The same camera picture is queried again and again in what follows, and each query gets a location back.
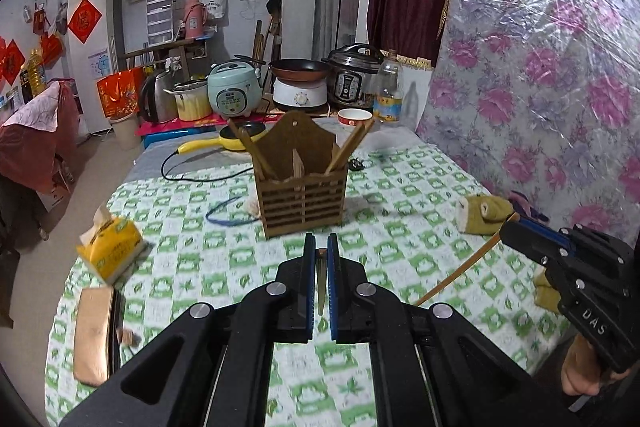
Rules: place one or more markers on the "white waste bin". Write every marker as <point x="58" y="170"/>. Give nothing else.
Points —
<point x="126" y="131"/>

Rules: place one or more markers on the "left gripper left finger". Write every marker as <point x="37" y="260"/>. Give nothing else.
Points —
<point x="211" y="366"/>

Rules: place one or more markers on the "wooden chopstick bundle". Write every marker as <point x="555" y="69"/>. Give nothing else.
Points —
<point x="251" y="148"/>
<point x="349" y="146"/>

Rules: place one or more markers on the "black silver pressure cooker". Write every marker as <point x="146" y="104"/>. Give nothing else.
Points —
<point x="353" y="70"/>

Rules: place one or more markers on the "yellow enamel pot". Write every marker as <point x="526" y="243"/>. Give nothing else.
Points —
<point x="191" y="100"/>

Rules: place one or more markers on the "red cloth covered table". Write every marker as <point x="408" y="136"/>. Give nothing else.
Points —
<point x="39" y="134"/>

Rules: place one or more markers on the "red gift bag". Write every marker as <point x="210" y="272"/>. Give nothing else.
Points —
<point x="119" y="93"/>

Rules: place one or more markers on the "olive green plush toy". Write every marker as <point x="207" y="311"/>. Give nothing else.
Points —
<point x="482" y="214"/>

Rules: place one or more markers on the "pink thermos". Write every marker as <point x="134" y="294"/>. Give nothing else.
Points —
<point x="194" y="18"/>

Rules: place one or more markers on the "clear plastic bottle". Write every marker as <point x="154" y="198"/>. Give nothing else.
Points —
<point x="388" y="98"/>

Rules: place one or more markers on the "brown wooden chopstick holder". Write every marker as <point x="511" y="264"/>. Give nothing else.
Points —
<point x="296" y="190"/>

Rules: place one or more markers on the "green white checkered tablecloth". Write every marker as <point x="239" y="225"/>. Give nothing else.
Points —
<point x="398" y="222"/>

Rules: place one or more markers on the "mint green rice cooker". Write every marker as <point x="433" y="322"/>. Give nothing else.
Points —
<point x="234" y="89"/>

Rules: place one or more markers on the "yellow cooking oil bottle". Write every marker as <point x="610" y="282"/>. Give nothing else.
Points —
<point x="35" y="72"/>

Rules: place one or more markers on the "yellow tissue pack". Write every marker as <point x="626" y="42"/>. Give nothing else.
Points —
<point x="110" y="245"/>

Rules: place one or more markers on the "white refrigerator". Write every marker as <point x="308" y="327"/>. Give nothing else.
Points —
<point x="94" y="50"/>

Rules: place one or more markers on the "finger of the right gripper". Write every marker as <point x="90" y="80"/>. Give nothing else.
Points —
<point x="538" y="250"/>
<point x="544" y="232"/>

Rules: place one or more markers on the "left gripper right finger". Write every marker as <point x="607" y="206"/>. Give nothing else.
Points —
<point x="430" y="366"/>

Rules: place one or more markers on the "right hand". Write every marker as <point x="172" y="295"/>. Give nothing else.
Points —
<point x="581" y="373"/>

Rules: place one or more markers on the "yellow electric pan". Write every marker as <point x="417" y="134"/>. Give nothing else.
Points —
<point x="225" y="139"/>

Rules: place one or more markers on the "steel electric kettle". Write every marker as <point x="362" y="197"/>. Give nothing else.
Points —
<point x="156" y="101"/>

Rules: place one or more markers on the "red white bowl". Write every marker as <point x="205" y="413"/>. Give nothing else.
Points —
<point x="351" y="117"/>

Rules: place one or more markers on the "white plastic drawer tower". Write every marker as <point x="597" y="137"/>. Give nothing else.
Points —
<point x="160" y="21"/>

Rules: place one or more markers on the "white cooker with brown pan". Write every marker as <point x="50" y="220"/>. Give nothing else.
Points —
<point x="300" y="84"/>

